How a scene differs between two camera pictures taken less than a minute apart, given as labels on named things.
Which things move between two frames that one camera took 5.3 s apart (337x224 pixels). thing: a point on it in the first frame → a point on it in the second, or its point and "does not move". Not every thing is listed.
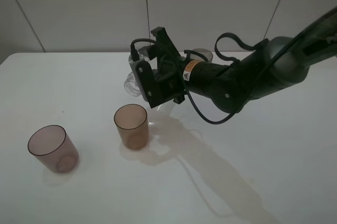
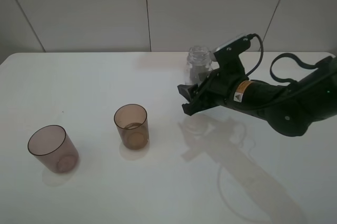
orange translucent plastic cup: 131,121 does not move
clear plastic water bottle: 130,84 → 198,64
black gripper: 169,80 → 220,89
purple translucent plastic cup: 51,145 does not move
